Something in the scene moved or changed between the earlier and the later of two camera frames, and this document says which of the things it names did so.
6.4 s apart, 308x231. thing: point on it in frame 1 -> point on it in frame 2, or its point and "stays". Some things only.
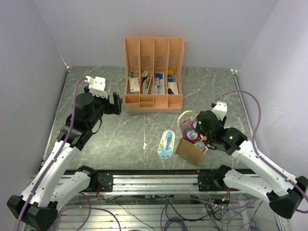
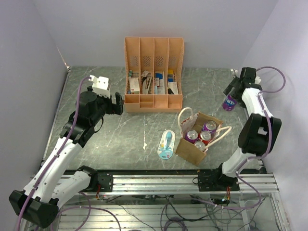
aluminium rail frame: x=210 y=181 stays
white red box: x=134 y=85 stays
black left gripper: x=111 y=108 stays
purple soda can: x=191 y=135 stays
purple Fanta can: x=193 y=125 -> x=229 y=103
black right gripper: x=198 y=129 -> x=232 y=84
